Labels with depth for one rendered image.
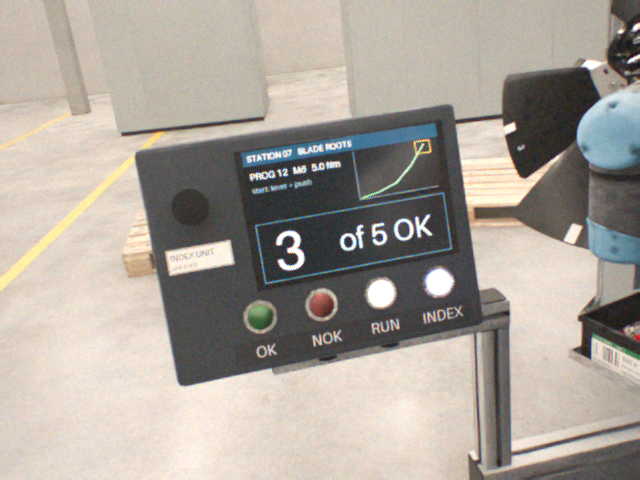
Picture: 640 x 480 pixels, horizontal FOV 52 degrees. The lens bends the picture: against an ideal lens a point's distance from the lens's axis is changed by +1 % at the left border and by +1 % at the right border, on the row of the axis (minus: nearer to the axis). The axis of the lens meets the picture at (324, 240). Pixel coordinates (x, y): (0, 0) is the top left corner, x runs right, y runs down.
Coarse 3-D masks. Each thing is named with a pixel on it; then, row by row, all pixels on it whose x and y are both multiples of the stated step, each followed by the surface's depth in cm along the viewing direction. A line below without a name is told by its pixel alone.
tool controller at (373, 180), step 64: (320, 128) 52; (384, 128) 53; (448, 128) 54; (192, 192) 49; (256, 192) 51; (320, 192) 52; (384, 192) 53; (448, 192) 54; (192, 256) 51; (256, 256) 51; (384, 256) 53; (448, 256) 54; (192, 320) 51; (384, 320) 54; (448, 320) 55; (192, 384) 52
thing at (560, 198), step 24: (576, 144) 110; (552, 168) 111; (576, 168) 109; (528, 192) 113; (552, 192) 110; (576, 192) 108; (528, 216) 111; (552, 216) 109; (576, 216) 106; (576, 240) 105
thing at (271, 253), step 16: (256, 224) 51; (272, 224) 51; (288, 224) 52; (304, 224) 52; (256, 240) 51; (272, 240) 52; (288, 240) 52; (304, 240) 52; (272, 256) 52; (288, 256) 52; (304, 256) 52; (320, 256) 52; (272, 272) 52; (288, 272) 52; (304, 272) 52; (320, 272) 52
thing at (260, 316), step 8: (256, 304) 52; (264, 304) 52; (272, 304) 52; (248, 312) 52; (256, 312) 51; (264, 312) 51; (272, 312) 52; (248, 320) 51; (256, 320) 51; (264, 320) 51; (272, 320) 52; (248, 328) 52; (256, 328) 51; (264, 328) 51
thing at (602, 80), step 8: (600, 64) 119; (592, 72) 120; (600, 72) 119; (600, 80) 120; (608, 80) 119; (616, 80) 117; (624, 80) 116; (600, 88) 120; (608, 88) 119; (616, 88) 118; (600, 96) 121
